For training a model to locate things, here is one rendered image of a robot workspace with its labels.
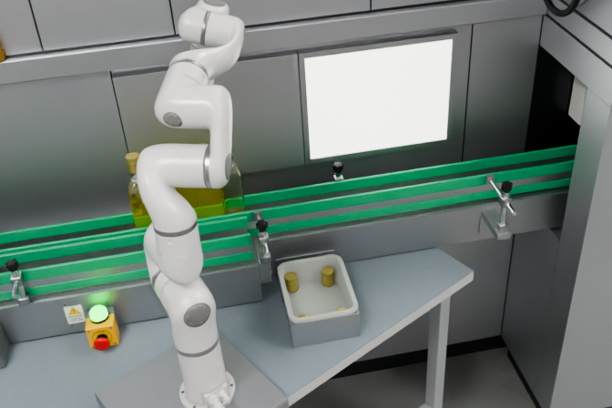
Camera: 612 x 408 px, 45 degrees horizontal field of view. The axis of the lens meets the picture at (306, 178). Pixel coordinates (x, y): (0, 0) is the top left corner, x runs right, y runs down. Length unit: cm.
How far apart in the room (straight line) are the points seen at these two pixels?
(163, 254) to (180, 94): 31
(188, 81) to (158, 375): 72
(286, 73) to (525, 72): 69
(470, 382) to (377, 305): 91
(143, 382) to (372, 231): 72
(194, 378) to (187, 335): 13
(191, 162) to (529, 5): 107
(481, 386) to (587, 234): 90
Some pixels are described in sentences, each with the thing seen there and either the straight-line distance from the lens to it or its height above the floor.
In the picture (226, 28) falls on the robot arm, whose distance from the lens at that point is 161.
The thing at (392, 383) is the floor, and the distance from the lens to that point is 277.
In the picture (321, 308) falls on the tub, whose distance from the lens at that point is 193.
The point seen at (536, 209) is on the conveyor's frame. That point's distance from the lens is 220.
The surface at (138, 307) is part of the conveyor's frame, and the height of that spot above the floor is 80.
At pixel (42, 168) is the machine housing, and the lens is 209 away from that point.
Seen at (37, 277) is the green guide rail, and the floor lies 94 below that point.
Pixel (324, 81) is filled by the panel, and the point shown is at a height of 123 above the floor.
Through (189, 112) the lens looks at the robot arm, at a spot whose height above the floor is 146.
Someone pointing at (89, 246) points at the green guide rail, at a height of 95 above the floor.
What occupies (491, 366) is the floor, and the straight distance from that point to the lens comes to 286.
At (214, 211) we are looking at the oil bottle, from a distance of 194.
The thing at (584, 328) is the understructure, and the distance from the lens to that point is 235.
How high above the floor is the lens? 212
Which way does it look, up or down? 34 degrees down
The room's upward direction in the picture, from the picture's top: 4 degrees counter-clockwise
